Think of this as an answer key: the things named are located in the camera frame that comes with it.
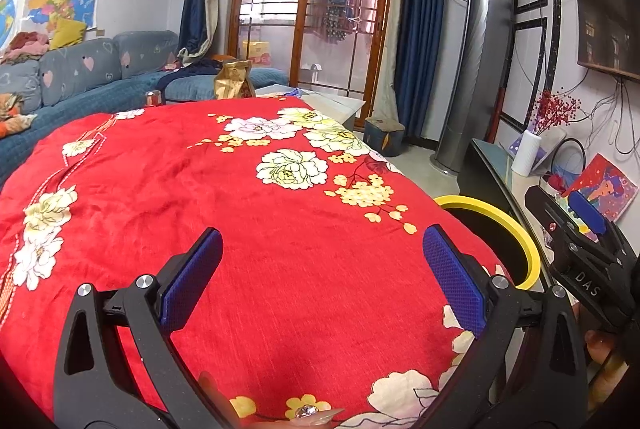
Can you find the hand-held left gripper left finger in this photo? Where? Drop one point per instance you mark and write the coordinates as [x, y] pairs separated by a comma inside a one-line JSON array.
[[192, 274]]

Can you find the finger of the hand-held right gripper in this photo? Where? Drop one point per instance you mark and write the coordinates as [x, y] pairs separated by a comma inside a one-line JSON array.
[[587, 211], [557, 234]]

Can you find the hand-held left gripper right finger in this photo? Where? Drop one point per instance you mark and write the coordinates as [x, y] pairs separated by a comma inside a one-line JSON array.
[[455, 274]]

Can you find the yellow rimmed black bin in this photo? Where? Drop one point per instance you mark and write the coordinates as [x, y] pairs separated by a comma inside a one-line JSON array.
[[525, 234]]

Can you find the person's right hand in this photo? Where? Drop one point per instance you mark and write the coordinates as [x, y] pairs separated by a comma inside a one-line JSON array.
[[602, 349]]

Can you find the person's left hand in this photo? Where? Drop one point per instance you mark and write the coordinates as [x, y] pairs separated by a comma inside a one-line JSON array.
[[215, 394]]

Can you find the white vase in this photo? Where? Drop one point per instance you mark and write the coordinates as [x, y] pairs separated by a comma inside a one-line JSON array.
[[525, 154]]

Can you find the red floral blanket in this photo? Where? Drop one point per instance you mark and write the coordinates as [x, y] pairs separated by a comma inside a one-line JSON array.
[[200, 189]]

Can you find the glass top television stand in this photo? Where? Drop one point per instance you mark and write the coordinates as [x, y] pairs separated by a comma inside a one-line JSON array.
[[490, 179]]

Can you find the red berry branches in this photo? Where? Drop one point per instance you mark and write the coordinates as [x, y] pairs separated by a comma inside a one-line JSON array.
[[552, 111]]

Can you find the small blue stool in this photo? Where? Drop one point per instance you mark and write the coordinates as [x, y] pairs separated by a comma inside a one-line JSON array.
[[384, 136]]

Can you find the red can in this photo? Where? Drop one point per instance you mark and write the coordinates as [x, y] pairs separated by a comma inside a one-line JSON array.
[[153, 98]]

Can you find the silver tower air conditioner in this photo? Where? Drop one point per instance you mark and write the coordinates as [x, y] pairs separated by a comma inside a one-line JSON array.
[[475, 59]]

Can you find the gold paper bag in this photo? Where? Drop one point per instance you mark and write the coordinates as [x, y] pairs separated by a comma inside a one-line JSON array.
[[232, 81]]

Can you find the dark blue clothes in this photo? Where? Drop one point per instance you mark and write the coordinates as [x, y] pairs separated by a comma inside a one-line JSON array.
[[207, 66]]

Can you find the white coffee table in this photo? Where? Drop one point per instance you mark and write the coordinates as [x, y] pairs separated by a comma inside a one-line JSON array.
[[330, 106]]

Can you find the blue grey heart sofa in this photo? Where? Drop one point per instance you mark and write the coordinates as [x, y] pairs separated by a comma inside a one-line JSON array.
[[100, 74]]

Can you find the yellow cardboard box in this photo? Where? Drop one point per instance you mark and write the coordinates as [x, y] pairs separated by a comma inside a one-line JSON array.
[[256, 54]]

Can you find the orange patterned cloth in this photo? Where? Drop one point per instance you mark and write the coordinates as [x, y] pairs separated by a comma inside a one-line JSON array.
[[15, 116]]

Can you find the yellow pillow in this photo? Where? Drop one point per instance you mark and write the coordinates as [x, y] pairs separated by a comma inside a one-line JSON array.
[[67, 34]]

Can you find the pile of pink clothes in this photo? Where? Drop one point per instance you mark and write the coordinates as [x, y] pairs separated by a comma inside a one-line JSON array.
[[25, 46]]

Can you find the wooden glass sliding door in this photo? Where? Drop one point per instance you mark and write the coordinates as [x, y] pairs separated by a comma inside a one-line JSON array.
[[320, 9]]

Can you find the country map poster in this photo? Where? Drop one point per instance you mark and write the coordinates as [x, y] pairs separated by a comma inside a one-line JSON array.
[[65, 1]]

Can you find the world map poster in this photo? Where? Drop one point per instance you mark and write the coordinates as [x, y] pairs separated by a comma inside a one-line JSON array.
[[10, 21]]

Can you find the wall television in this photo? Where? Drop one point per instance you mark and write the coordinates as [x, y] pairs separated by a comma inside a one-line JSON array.
[[610, 9]]

